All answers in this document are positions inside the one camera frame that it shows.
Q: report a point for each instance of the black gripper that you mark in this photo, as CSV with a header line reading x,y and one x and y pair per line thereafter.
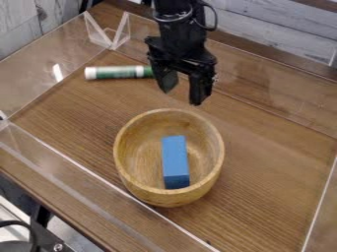
x,y
178,52

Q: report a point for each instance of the green Expo marker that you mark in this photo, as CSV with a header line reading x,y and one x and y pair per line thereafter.
x,y
118,72

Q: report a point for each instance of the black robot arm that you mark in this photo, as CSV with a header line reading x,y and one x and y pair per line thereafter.
x,y
170,9

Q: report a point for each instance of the brown wooden bowl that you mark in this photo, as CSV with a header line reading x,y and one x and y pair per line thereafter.
x,y
138,155

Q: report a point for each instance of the blue rectangular block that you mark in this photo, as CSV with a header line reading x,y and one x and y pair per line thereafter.
x,y
176,162

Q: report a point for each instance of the black metal stand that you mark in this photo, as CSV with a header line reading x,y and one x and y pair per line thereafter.
x,y
61,239

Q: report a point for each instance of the clear acrylic corner bracket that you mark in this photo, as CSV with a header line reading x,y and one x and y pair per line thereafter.
x,y
106,37

